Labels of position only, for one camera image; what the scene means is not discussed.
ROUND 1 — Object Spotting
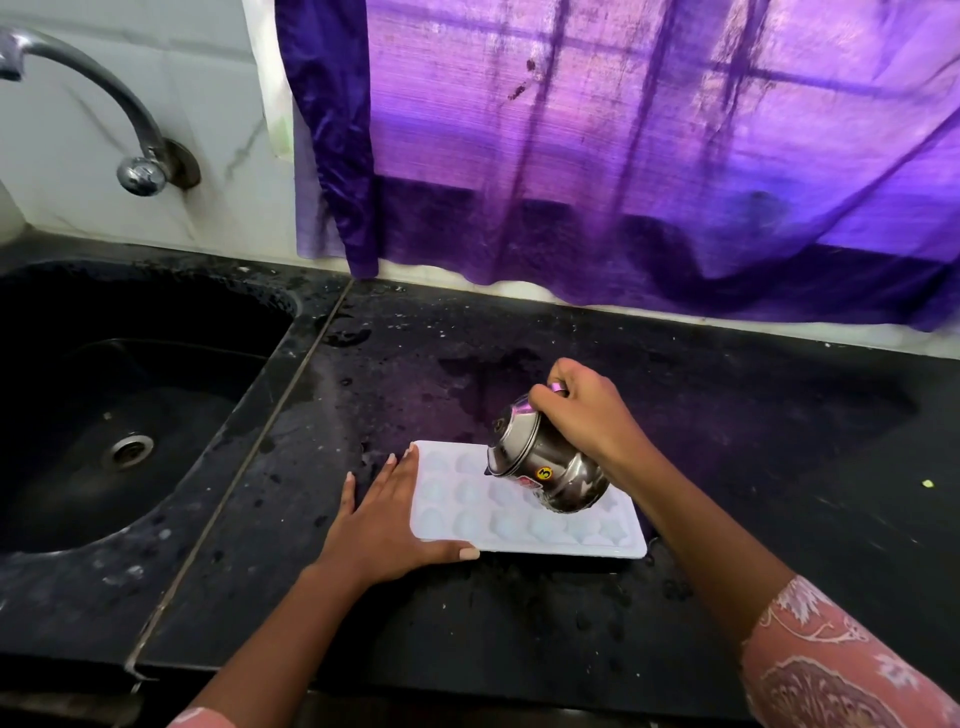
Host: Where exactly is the person's left hand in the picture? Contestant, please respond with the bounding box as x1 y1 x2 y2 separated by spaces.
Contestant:
315 444 481 592

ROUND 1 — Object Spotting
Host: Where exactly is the person's right hand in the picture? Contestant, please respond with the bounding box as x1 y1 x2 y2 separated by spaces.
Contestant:
528 357 658 487

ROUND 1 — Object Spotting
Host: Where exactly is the steel water pot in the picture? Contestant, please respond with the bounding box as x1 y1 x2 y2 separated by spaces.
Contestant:
483 381 611 515

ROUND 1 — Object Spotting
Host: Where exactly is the white ice cube tray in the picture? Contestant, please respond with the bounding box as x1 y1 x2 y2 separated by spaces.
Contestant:
409 440 648 561

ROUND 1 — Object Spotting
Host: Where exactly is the person's right forearm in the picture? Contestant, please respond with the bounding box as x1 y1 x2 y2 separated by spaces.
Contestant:
613 450 960 728

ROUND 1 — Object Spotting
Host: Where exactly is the person's left forearm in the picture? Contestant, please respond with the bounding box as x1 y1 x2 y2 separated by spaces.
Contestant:
174 561 376 728

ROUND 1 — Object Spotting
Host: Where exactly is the steel sink drain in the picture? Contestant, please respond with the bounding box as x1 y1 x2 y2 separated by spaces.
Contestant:
102 433 156 472

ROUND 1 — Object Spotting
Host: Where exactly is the black granite sink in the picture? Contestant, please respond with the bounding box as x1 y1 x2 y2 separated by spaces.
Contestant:
0 258 300 558

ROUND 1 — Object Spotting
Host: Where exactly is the purple window curtain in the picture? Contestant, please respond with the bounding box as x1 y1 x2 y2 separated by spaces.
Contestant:
274 0 960 333

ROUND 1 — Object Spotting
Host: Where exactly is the steel wall tap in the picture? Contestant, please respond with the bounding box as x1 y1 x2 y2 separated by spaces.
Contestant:
0 27 202 198

